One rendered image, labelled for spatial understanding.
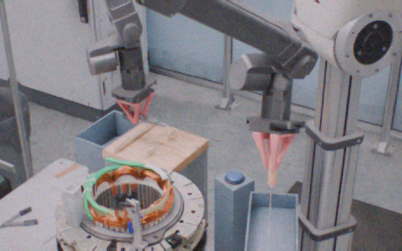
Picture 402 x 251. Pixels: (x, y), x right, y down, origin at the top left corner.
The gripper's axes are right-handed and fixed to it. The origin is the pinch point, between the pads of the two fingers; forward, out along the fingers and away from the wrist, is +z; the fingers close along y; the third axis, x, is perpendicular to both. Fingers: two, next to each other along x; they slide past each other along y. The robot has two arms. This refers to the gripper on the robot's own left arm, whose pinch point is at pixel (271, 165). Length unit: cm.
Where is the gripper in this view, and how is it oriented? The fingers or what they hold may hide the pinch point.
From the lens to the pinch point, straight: 128.4
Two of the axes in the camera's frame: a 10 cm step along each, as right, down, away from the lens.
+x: 6.1, -0.4, 7.9
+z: -0.6, 9.9, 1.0
